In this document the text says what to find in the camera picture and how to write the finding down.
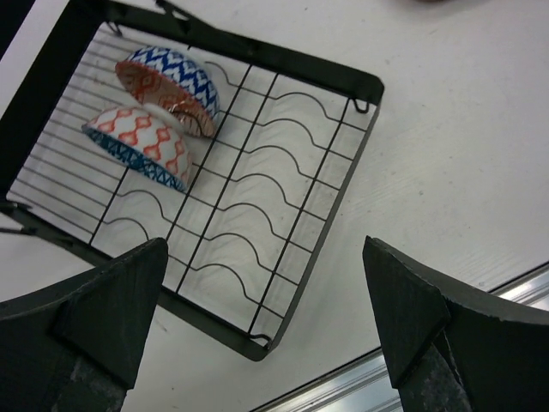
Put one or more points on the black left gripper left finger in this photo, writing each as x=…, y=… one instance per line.
x=77, y=345

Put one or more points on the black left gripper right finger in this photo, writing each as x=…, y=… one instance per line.
x=451, y=347

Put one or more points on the brown panda square plate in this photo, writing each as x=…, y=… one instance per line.
x=426, y=3

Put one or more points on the blue patterned bowl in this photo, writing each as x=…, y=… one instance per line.
x=174, y=81

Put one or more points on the black wire dish rack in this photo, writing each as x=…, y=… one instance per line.
x=264, y=190

